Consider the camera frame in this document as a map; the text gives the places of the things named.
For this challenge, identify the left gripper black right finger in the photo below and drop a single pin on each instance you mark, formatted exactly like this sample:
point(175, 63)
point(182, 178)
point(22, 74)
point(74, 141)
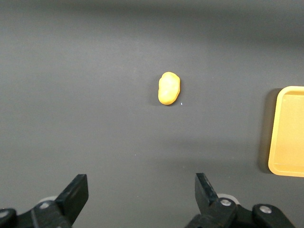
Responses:
point(206, 197)

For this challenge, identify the yellow plastic tray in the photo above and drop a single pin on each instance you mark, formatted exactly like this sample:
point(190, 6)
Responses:
point(288, 133)

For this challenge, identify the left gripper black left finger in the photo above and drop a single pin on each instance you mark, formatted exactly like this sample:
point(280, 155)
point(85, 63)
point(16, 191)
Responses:
point(71, 197)

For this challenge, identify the yellow potato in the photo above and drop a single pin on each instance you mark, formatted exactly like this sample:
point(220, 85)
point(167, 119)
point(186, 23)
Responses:
point(168, 88)

